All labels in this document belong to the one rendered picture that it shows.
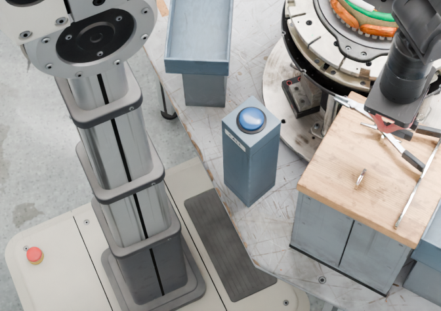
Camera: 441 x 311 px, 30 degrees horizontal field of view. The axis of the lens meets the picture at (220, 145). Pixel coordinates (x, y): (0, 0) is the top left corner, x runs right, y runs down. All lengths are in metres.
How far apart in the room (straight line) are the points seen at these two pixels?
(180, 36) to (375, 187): 0.44
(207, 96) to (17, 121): 1.10
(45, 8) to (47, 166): 1.94
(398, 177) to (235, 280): 0.85
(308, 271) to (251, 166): 0.24
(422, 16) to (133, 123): 0.50
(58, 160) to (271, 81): 1.03
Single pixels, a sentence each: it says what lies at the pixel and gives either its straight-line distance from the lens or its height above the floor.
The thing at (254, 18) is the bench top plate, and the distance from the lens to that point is 1.77.
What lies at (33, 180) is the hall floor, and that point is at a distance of 2.51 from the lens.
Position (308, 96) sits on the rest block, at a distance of 1.59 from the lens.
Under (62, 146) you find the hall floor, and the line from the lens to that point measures 2.54.
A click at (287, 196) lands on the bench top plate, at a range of 1.57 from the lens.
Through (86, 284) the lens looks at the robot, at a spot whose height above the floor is 0.26.
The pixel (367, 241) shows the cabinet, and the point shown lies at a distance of 1.34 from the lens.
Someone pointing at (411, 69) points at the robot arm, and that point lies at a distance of 1.05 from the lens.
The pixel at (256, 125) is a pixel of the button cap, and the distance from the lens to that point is 1.33.
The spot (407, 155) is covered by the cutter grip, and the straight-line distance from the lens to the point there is 1.28.
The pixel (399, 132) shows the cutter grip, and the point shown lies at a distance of 1.19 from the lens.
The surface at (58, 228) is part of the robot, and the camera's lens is 2.15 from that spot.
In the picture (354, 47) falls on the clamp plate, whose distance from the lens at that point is 1.35.
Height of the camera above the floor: 2.22
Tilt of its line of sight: 63 degrees down
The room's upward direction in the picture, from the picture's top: 2 degrees counter-clockwise
